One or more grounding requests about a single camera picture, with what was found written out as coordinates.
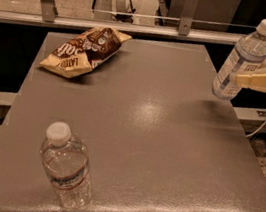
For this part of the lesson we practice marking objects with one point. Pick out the blue label plastic water bottle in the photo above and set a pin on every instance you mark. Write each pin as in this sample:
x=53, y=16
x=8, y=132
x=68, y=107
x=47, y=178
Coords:
x=247, y=55

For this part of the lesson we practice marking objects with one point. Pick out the metal railing bracket right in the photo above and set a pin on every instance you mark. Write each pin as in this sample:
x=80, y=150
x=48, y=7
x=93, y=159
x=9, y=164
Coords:
x=186, y=18

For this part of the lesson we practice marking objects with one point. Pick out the grey horizontal metal rail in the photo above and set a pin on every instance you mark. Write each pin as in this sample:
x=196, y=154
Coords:
x=162, y=32

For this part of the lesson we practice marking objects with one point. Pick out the brown chip bag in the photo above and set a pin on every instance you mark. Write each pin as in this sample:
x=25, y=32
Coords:
x=85, y=52

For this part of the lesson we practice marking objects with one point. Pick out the clear plastic water bottle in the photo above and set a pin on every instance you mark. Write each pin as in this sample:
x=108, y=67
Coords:
x=66, y=163

